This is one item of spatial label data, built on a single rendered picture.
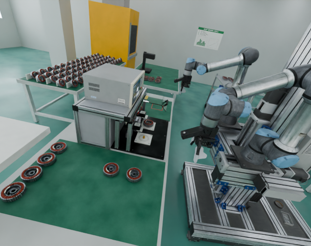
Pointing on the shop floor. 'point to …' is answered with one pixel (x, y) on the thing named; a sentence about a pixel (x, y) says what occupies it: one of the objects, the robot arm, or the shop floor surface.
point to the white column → (58, 30)
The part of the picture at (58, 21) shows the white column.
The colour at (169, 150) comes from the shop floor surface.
